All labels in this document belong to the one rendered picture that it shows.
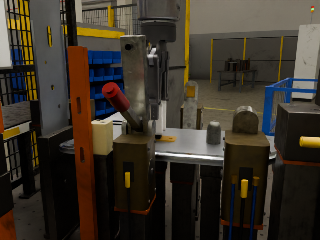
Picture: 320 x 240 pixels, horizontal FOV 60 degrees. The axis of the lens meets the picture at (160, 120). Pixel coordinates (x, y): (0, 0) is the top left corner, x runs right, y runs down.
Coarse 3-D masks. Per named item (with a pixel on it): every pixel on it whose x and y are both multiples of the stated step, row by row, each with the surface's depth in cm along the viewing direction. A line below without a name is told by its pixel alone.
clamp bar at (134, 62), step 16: (128, 48) 41; (144, 48) 43; (128, 64) 44; (144, 64) 44; (128, 80) 45; (144, 80) 44; (128, 96) 46; (144, 96) 45; (144, 112) 46; (128, 128) 48; (144, 128) 47
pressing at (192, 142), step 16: (64, 144) 58; (160, 144) 59; (176, 144) 59; (192, 144) 59; (208, 144) 59; (272, 144) 59; (160, 160) 53; (176, 160) 52; (192, 160) 52; (208, 160) 51; (272, 160) 51
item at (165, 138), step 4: (156, 136) 62; (160, 136) 63; (164, 136) 64; (168, 136) 64; (172, 136) 64; (156, 140) 62; (160, 140) 61; (164, 140) 61; (168, 140) 61; (172, 140) 61
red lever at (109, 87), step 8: (104, 88) 35; (112, 88) 35; (104, 96) 35; (112, 96) 35; (120, 96) 36; (112, 104) 37; (120, 104) 37; (128, 104) 39; (120, 112) 41; (128, 112) 41; (128, 120) 44; (136, 120) 44; (136, 128) 47
